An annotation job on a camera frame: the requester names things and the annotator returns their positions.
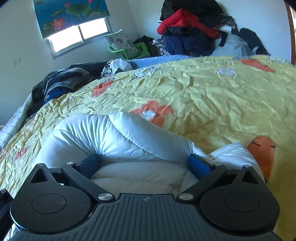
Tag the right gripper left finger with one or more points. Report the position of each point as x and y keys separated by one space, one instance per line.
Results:
x=79 y=174

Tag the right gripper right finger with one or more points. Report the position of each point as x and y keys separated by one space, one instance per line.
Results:
x=207 y=174

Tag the white puffy garment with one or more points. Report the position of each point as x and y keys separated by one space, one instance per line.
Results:
x=138 y=156

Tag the dark striped clothes pile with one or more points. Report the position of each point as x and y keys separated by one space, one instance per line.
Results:
x=63 y=81

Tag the red and navy clothes pile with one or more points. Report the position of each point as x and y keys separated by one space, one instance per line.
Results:
x=184 y=33

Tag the yellow floral quilt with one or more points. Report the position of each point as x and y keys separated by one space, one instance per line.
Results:
x=212 y=101

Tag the crumpled silver plastic bag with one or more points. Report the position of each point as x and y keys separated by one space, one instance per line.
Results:
x=115 y=66

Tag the blue bed sheet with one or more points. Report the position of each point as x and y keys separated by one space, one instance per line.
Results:
x=146 y=62

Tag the green plastic chair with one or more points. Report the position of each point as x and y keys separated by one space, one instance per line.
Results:
x=126 y=54

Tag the bright window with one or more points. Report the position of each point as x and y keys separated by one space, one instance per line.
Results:
x=75 y=37

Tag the patterned white cushion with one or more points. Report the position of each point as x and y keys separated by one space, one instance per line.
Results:
x=119 y=40

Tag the lotus print roller blind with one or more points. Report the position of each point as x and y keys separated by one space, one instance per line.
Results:
x=54 y=16

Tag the black jacket on wall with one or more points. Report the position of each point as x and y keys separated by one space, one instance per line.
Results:
x=253 y=41

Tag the wooden door frame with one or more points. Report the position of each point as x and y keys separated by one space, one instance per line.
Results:
x=291 y=20

